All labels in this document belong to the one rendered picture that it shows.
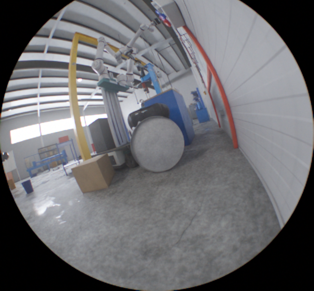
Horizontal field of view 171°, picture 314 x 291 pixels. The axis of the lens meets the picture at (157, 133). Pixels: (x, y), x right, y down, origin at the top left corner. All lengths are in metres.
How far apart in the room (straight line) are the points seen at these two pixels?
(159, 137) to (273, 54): 0.99
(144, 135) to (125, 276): 1.07
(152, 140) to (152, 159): 0.18
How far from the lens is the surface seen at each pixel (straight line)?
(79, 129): 2.25
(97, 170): 1.10
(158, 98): 1.77
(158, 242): 0.49
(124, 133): 1.81
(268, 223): 0.50
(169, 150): 0.99
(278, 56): 0.33
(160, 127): 1.02
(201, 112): 5.17
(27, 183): 3.05
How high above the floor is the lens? 0.41
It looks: 3 degrees down
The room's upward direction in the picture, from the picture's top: 18 degrees counter-clockwise
